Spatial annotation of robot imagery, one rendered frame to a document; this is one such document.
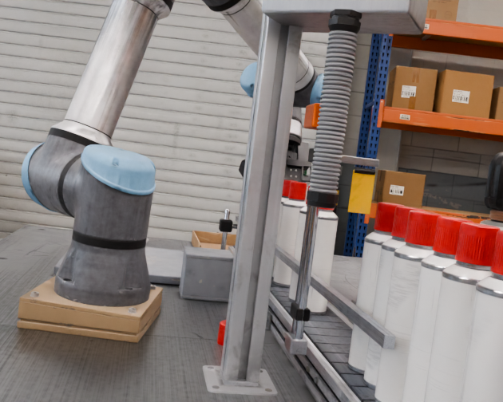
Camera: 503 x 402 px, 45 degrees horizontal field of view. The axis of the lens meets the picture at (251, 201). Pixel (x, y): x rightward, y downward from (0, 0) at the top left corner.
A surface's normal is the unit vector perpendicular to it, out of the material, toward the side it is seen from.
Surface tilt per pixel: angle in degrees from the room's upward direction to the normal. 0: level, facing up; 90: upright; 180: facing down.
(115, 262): 75
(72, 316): 90
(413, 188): 90
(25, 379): 0
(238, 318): 90
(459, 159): 90
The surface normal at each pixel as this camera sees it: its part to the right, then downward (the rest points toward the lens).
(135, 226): 0.77, 0.18
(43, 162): -0.57, -0.31
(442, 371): -0.81, -0.06
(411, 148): -0.04, 0.07
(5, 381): 0.12, -0.99
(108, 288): 0.33, -0.16
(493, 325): -0.63, -0.03
